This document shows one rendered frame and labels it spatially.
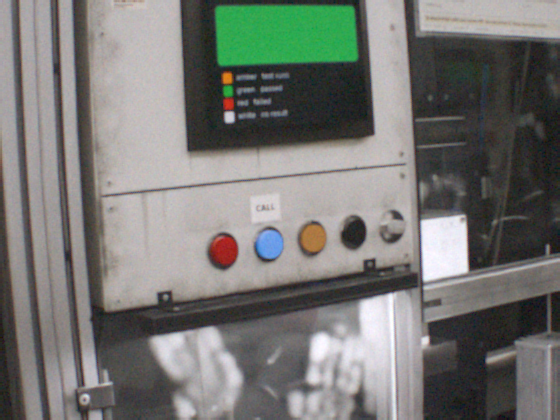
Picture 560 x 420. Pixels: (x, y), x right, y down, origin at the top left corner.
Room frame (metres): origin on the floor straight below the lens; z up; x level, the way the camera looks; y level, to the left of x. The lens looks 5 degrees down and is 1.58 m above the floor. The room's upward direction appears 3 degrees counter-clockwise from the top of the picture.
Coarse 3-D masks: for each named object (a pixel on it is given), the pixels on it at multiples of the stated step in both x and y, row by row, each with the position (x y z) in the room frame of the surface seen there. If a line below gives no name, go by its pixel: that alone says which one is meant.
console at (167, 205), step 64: (128, 0) 1.22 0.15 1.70; (192, 0) 1.26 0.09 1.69; (384, 0) 1.43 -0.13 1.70; (128, 64) 1.22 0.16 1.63; (192, 64) 1.25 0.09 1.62; (384, 64) 1.42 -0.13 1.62; (128, 128) 1.22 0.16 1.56; (192, 128) 1.25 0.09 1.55; (256, 128) 1.30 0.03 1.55; (320, 128) 1.35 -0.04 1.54; (384, 128) 1.42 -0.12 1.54; (128, 192) 1.22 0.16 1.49; (192, 192) 1.26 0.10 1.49; (256, 192) 1.31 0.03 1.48; (320, 192) 1.36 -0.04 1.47; (384, 192) 1.42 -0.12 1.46; (128, 256) 1.21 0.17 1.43; (192, 256) 1.26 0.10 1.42; (256, 256) 1.31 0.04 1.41; (320, 256) 1.36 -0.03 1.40; (384, 256) 1.41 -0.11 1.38
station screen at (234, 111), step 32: (224, 0) 1.27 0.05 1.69; (256, 0) 1.29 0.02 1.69; (288, 0) 1.32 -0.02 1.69; (320, 0) 1.34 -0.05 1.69; (352, 0) 1.37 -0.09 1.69; (224, 64) 1.26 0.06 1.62; (256, 64) 1.29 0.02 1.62; (288, 64) 1.31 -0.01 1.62; (320, 64) 1.34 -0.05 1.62; (352, 64) 1.36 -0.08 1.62; (224, 96) 1.26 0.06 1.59; (256, 96) 1.29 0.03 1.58; (288, 96) 1.31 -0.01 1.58; (320, 96) 1.34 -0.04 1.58; (352, 96) 1.36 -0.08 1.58; (224, 128) 1.26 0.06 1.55
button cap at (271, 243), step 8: (264, 232) 1.31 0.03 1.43; (272, 232) 1.31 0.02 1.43; (264, 240) 1.30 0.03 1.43; (272, 240) 1.31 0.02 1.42; (280, 240) 1.31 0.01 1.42; (264, 248) 1.30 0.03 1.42; (272, 248) 1.31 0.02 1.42; (280, 248) 1.31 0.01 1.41; (264, 256) 1.31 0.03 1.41; (272, 256) 1.31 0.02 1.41
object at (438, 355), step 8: (424, 328) 1.73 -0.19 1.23; (424, 336) 1.73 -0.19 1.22; (432, 336) 1.78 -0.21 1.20; (424, 344) 1.73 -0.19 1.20; (432, 344) 1.72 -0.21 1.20; (440, 344) 1.72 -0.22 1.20; (448, 344) 1.73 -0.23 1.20; (424, 352) 1.70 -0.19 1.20; (432, 352) 1.71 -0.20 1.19; (440, 352) 1.72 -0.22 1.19; (448, 352) 1.73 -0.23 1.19; (424, 360) 1.70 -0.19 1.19; (432, 360) 1.71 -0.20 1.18; (440, 360) 1.72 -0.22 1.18; (448, 360) 1.73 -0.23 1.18; (424, 368) 1.70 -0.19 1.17; (432, 368) 1.71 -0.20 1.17; (440, 368) 1.72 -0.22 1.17; (448, 368) 1.73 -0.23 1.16; (424, 376) 1.70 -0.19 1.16
